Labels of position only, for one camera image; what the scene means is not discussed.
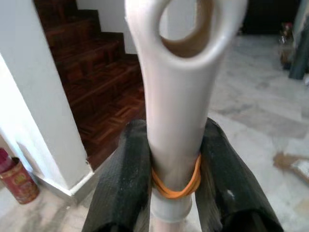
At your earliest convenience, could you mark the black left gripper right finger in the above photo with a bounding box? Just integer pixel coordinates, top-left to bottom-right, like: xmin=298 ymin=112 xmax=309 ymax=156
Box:
xmin=194 ymin=117 xmax=284 ymax=232

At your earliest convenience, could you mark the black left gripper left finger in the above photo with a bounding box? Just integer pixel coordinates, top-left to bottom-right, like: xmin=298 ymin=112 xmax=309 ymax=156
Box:
xmin=82 ymin=119 xmax=153 ymax=232

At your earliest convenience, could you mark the orange rubber band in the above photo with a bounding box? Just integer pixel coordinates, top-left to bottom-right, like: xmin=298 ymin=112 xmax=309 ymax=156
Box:
xmin=151 ymin=154 xmax=202 ymax=200

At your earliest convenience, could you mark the brown cardboard box piece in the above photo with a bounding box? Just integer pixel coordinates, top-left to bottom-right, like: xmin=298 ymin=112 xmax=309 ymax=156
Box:
xmin=272 ymin=152 xmax=309 ymax=184

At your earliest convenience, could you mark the red round tin can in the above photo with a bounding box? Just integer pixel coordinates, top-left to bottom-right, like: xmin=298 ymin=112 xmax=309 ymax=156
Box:
xmin=0 ymin=147 xmax=41 ymax=205

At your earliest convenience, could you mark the dark wooden staircase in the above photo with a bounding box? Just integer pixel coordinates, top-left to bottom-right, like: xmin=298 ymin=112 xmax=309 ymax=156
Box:
xmin=33 ymin=0 xmax=148 ymax=171

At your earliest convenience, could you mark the dried flower vase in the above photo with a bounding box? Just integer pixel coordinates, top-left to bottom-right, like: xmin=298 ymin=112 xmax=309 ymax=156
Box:
xmin=279 ymin=22 xmax=295 ymax=71

